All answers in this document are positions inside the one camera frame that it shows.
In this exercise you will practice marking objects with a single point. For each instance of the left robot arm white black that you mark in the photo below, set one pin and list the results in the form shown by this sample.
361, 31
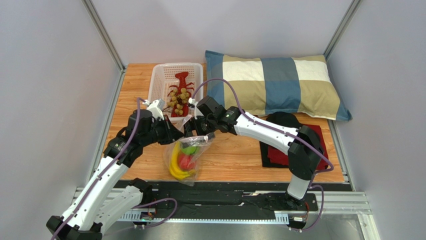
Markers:
90, 216

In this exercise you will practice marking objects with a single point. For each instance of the right aluminium frame post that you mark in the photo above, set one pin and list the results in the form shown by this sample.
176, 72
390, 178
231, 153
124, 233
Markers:
341, 28

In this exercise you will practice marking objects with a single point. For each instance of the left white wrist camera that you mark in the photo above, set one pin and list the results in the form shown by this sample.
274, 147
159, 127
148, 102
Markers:
156, 108

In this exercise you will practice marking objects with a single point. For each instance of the aluminium frame post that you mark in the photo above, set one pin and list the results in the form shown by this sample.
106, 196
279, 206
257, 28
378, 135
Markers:
341, 28
97, 21

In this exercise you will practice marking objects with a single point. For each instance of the yellow toy bananas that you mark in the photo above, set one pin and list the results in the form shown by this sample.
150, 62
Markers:
174, 168

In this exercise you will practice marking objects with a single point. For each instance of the black folded cloth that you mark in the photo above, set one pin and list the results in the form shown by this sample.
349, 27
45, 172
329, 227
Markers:
263, 159

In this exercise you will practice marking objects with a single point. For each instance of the red toy strawberry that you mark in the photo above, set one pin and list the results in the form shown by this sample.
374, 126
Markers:
186, 162

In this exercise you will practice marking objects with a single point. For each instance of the clear zip top bag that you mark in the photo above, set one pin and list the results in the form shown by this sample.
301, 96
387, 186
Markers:
203, 141

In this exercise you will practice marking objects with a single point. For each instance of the green toy watermelon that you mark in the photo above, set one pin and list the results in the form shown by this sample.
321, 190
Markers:
190, 150

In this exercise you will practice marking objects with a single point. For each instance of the left aluminium frame post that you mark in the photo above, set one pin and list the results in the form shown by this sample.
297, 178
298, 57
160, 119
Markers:
97, 21

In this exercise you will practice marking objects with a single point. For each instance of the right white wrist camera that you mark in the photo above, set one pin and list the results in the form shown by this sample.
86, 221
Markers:
193, 104

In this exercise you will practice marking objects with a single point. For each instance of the white plastic basket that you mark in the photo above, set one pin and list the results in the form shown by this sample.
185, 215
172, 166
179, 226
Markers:
175, 83

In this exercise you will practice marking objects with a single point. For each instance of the red toy lobster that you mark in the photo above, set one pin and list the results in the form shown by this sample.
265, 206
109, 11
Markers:
181, 76

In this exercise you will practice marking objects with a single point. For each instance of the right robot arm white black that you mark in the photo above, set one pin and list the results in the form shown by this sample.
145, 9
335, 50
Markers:
301, 145

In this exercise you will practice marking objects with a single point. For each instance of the plaid blue beige pillow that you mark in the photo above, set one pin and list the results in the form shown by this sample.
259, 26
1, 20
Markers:
264, 86

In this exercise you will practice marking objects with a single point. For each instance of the red folded cloth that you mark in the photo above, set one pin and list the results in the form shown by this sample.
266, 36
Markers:
279, 156

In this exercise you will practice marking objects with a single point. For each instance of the toy longan bunch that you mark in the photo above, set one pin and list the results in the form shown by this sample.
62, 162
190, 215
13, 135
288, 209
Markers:
178, 103

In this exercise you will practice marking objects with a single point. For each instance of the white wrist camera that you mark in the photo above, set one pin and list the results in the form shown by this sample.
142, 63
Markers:
156, 108
193, 104

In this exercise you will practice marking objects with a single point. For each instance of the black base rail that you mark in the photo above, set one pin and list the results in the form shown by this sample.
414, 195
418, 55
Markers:
232, 202

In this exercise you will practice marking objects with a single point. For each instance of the black baseball cap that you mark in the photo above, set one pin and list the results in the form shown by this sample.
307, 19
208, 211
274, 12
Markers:
284, 119

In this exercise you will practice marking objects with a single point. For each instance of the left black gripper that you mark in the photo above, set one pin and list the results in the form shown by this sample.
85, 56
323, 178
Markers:
172, 133

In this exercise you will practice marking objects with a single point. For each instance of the left idle robot arm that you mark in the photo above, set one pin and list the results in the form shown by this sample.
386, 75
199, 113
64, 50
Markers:
124, 149

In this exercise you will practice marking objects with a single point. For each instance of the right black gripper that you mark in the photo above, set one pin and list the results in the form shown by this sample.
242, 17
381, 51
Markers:
200, 125

